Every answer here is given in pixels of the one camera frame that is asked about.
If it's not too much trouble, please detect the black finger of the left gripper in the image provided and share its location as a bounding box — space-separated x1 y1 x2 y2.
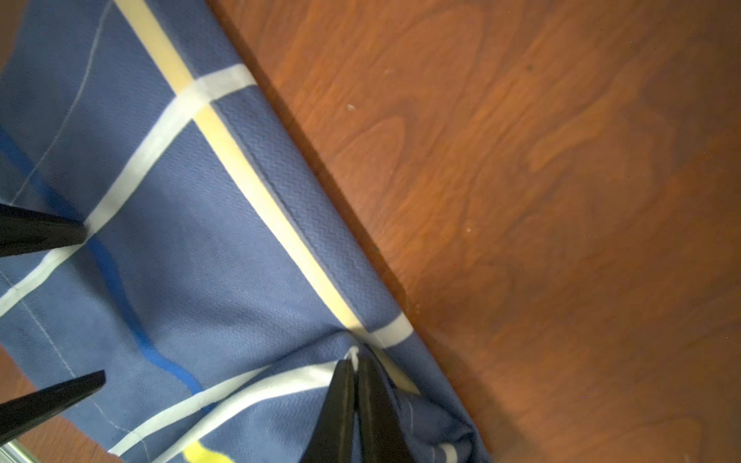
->
1 370 106 445
0 204 87 258

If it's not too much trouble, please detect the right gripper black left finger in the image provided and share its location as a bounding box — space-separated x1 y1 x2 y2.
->
300 360 355 463

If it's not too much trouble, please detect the blue checked pillowcase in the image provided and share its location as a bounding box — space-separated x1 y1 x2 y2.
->
1 1 489 462

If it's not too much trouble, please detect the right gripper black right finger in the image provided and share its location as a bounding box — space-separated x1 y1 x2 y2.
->
356 347 415 462

